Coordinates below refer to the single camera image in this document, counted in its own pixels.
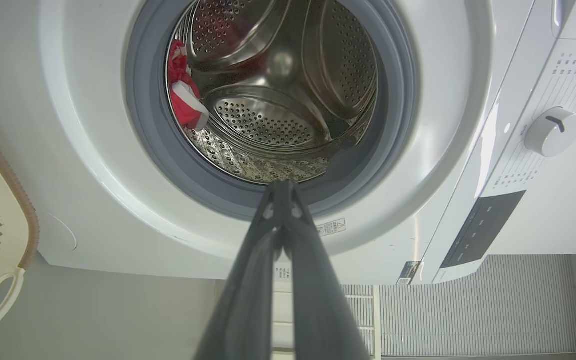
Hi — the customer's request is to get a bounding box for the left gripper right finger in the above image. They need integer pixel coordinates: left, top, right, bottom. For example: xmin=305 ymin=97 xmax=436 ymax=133
xmin=282 ymin=180 xmax=372 ymax=360

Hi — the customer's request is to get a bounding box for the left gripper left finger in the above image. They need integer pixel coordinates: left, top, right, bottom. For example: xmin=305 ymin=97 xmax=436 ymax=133
xmin=194 ymin=181 xmax=285 ymax=360

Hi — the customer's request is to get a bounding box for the red garment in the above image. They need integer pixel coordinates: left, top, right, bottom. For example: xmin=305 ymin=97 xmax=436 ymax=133
xmin=167 ymin=40 xmax=210 ymax=132

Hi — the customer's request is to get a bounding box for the dark grey control panel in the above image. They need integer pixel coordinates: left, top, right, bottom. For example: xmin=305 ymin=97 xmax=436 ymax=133
xmin=440 ymin=190 xmax=527 ymax=269

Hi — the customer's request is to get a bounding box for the stainless steel washing machine drum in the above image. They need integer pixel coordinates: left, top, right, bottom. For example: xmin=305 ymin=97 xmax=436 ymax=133
xmin=166 ymin=0 xmax=380 ymax=185

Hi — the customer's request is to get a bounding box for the grey warning sticker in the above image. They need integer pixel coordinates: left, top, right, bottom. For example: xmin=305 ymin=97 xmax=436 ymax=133
xmin=315 ymin=218 xmax=347 ymax=237

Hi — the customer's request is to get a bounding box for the dark QR code sticker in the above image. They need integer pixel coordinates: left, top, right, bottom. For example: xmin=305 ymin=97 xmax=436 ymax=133
xmin=396 ymin=261 xmax=422 ymax=286

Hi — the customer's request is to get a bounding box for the white slatted panel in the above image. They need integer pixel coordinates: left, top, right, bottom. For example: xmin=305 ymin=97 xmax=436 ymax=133
xmin=340 ymin=255 xmax=576 ymax=358

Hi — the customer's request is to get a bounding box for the white front-load washing machine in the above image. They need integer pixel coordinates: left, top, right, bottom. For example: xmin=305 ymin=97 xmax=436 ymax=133
xmin=37 ymin=0 xmax=576 ymax=286

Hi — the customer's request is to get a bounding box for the round filter cover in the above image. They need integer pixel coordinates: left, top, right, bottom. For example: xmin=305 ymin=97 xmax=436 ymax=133
xmin=38 ymin=210 xmax=78 ymax=252

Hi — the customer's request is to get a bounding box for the grey rubber door gasket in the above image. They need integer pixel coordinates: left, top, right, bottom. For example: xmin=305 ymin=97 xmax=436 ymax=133
xmin=125 ymin=0 xmax=417 ymax=222

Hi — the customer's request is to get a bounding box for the white round control knob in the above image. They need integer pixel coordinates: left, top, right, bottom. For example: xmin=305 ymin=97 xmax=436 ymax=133
xmin=524 ymin=107 xmax=576 ymax=158

